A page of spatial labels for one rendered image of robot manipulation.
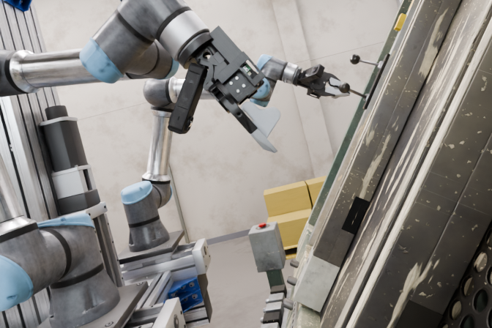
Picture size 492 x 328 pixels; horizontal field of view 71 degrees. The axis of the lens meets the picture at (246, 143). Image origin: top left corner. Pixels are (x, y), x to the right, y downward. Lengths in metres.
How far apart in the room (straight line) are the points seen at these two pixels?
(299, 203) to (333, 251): 3.13
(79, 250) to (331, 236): 0.57
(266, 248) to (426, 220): 1.22
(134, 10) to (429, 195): 0.47
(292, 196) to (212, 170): 1.36
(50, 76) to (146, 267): 0.78
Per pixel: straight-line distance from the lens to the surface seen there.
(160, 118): 1.40
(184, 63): 0.56
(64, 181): 1.14
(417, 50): 0.86
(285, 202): 3.98
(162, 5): 0.57
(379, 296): 0.40
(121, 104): 5.12
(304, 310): 0.93
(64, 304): 0.90
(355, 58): 1.34
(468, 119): 0.38
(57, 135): 1.14
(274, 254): 1.56
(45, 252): 0.80
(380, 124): 0.83
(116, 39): 0.60
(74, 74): 0.81
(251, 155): 4.78
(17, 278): 0.76
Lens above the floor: 1.34
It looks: 1 degrees down
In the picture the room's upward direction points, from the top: 14 degrees counter-clockwise
